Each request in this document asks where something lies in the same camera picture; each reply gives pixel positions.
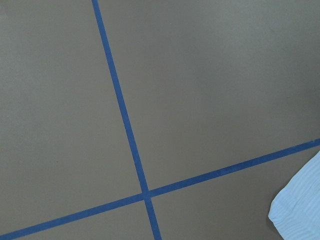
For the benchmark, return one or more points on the light blue button shirt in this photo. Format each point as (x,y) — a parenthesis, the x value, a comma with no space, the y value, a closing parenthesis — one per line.
(295,211)

